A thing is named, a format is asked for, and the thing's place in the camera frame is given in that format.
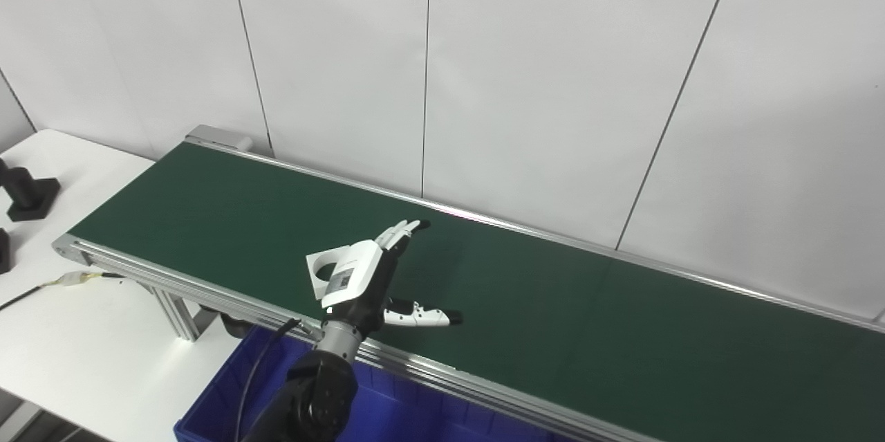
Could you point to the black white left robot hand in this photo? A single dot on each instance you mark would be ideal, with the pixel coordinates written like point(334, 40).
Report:
point(363, 276)

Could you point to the white block with round hole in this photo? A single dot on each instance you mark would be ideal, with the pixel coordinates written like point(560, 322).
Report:
point(325, 254)

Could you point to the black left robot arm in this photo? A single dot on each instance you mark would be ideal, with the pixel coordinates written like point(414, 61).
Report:
point(314, 393)

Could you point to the black conveyor motor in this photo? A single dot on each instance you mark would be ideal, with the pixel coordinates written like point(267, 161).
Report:
point(235, 326)

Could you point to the blue plastic bin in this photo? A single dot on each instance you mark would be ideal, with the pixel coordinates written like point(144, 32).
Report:
point(415, 421)

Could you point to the aluminium conveyor leg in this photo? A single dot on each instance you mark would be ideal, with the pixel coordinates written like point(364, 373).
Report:
point(176, 310)

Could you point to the green conveyor belt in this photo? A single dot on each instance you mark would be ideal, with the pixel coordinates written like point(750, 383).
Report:
point(553, 304)

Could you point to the grey conveyor end housing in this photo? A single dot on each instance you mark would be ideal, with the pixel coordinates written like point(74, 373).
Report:
point(218, 136)

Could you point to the black part with square base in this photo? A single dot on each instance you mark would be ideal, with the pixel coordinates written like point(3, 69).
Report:
point(31, 196)

